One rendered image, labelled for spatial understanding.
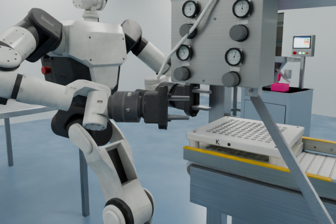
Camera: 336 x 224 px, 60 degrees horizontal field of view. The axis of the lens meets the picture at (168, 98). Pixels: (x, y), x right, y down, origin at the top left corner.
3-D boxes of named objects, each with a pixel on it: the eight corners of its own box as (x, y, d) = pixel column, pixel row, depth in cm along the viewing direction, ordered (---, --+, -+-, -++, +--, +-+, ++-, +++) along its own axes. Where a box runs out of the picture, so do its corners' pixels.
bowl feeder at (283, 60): (249, 87, 362) (251, 56, 356) (265, 84, 385) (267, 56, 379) (287, 91, 325) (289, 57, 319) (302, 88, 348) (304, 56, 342)
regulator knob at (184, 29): (178, 38, 66) (178, 18, 65) (183, 39, 68) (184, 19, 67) (190, 38, 64) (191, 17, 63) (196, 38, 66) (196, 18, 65)
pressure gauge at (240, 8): (231, 18, 59) (232, -1, 58) (234, 19, 60) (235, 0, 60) (249, 17, 57) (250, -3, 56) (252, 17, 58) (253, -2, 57)
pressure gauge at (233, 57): (224, 65, 61) (225, 47, 61) (227, 65, 62) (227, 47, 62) (241, 66, 59) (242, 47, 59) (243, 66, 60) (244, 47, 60)
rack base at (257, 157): (185, 157, 79) (186, 148, 78) (224, 135, 98) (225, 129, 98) (279, 180, 65) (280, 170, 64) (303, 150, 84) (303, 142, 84)
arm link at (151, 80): (158, 102, 107) (171, 95, 119) (157, 78, 105) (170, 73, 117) (142, 101, 110) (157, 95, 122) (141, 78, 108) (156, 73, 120)
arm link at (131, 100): (168, 83, 85) (128, 82, 86) (166, 87, 76) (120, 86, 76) (168, 125, 87) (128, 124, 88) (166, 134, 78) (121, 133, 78)
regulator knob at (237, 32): (227, 41, 59) (228, 19, 58) (232, 41, 61) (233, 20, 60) (243, 41, 57) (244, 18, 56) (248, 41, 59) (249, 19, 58)
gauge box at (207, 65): (170, 82, 72) (170, -3, 68) (192, 78, 80) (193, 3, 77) (258, 88, 59) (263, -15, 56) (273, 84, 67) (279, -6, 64)
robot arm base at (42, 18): (6, 56, 92) (2, 31, 97) (42, 68, 103) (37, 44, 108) (34, 27, 87) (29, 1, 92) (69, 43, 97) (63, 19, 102)
